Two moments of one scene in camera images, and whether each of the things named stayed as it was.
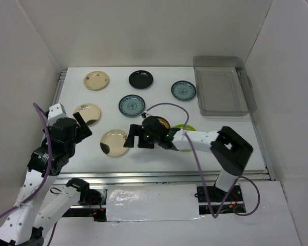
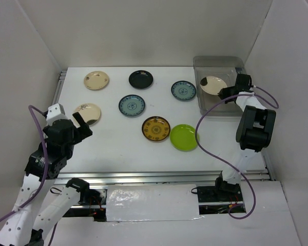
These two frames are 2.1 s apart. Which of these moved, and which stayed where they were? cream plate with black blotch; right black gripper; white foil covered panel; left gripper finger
Moved: cream plate with black blotch; right black gripper
Stayed: white foil covered panel; left gripper finger
